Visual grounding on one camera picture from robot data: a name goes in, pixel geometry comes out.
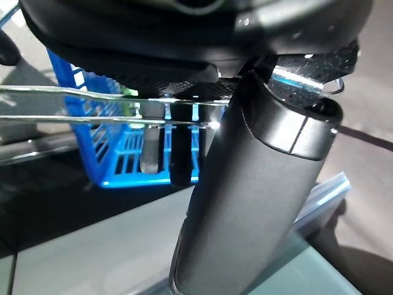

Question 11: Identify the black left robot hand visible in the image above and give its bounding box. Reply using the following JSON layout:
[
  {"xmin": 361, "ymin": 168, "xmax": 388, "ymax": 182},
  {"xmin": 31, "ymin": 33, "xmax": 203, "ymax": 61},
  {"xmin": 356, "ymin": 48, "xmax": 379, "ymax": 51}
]
[{"xmin": 18, "ymin": 0, "xmax": 372, "ymax": 295}]

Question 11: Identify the blue plastic shopping basket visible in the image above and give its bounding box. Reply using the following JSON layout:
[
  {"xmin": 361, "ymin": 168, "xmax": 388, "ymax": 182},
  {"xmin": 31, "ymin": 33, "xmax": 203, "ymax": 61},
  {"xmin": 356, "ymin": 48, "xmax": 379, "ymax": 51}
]
[{"xmin": 0, "ymin": 49, "xmax": 231, "ymax": 188}]

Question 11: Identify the dark side display stand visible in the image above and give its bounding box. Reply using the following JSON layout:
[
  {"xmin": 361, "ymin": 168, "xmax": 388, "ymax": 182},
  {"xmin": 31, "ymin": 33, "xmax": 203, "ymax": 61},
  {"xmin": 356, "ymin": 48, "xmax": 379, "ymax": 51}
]
[{"xmin": 0, "ymin": 132, "xmax": 352, "ymax": 295}]

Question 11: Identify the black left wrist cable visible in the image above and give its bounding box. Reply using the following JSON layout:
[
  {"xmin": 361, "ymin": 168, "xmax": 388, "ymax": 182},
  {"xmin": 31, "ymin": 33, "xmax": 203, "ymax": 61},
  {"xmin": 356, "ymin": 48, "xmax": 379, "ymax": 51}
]
[{"xmin": 337, "ymin": 125, "xmax": 393, "ymax": 151}]

